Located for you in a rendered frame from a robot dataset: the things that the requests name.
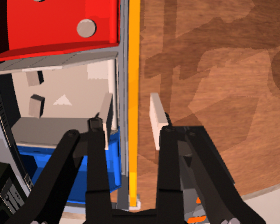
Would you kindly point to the blue open bin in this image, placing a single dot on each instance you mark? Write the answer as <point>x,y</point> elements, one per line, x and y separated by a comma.
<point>34,165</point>

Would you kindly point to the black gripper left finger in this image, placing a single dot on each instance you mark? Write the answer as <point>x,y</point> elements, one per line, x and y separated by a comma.
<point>47,199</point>

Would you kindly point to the orange long bar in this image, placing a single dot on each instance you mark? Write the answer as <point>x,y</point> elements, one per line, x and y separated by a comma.
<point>134,36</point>

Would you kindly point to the red bin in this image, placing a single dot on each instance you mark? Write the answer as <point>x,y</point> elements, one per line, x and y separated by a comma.
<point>31,29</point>

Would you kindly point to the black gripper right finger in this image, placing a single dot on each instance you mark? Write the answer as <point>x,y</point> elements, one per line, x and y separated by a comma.
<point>218,196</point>

